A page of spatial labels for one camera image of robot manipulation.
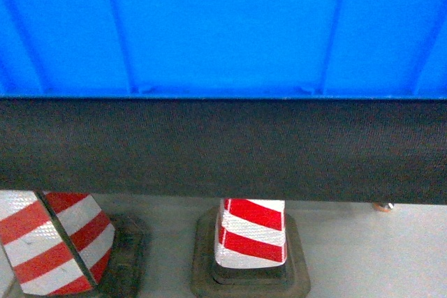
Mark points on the middle red white traffic cone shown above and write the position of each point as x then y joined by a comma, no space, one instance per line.
248,248

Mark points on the large blue plastic crate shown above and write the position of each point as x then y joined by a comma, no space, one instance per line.
279,49

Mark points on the left red white traffic cone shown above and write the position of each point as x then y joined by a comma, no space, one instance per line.
65,245

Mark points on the red white traffic cone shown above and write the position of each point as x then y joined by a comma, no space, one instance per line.
65,245
248,248

